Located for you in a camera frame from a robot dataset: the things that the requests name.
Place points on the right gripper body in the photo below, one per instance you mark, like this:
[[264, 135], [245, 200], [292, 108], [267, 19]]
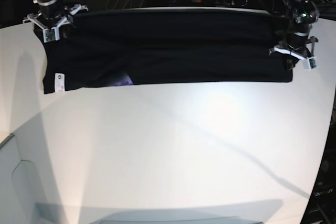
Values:
[[47, 21]]

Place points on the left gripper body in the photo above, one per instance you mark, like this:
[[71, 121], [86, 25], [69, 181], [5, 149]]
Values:
[[298, 46]]

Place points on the black T-shirt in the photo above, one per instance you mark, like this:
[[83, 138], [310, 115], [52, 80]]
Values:
[[178, 46]]

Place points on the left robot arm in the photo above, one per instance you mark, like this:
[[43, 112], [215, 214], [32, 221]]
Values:
[[302, 14]]

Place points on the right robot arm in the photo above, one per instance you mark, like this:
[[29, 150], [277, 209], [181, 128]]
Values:
[[49, 6]]

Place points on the black power strip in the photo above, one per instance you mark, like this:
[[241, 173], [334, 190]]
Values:
[[225, 3]]

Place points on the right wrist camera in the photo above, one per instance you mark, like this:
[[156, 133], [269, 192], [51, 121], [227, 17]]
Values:
[[50, 35]]

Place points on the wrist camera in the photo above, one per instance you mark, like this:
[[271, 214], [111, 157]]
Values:
[[50, 35], [310, 63]]

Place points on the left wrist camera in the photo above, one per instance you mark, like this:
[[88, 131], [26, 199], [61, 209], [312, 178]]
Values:
[[310, 63]]

